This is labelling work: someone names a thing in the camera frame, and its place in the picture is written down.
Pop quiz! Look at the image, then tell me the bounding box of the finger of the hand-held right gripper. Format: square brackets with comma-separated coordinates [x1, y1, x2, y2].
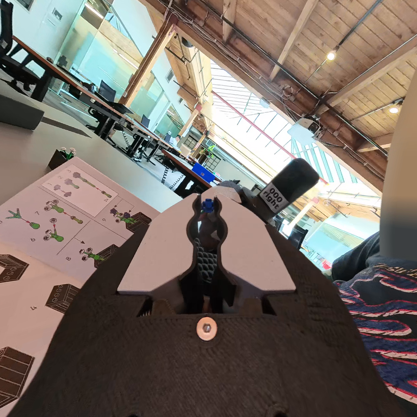
[217, 185, 245, 204]

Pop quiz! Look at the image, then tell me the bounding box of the blue plastic crate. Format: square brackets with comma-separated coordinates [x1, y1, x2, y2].
[192, 163, 217, 184]

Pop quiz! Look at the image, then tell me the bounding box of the matte black box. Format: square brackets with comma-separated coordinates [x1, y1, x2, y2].
[0, 97, 45, 131]

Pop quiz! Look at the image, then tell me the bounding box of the person's dark clothing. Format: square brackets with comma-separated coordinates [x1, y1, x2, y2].
[333, 232, 417, 404]

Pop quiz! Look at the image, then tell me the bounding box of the wooden table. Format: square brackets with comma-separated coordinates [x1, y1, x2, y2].
[13, 36, 126, 139]
[157, 149, 217, 196]

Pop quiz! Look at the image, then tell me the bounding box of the black office chair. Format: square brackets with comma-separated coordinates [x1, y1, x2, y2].
[88, 80, 129, 131]
[0, 0, 40, 92]

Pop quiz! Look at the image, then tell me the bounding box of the black mesh cushion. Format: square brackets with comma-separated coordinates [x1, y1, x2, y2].
[197, 238, 219, 284]

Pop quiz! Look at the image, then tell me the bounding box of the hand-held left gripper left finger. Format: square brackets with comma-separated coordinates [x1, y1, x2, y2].
[117, 194, 208, 307]

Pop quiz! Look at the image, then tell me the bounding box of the black square frame brick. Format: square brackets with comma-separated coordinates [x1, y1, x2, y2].
[48, 150, 72, 170]

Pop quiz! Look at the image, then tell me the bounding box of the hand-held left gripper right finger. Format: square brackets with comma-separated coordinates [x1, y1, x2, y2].
[212, 194, 297, 307]

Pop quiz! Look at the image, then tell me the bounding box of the white instruction booklet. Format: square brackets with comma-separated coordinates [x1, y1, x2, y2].
[0, 164, 160, 408]

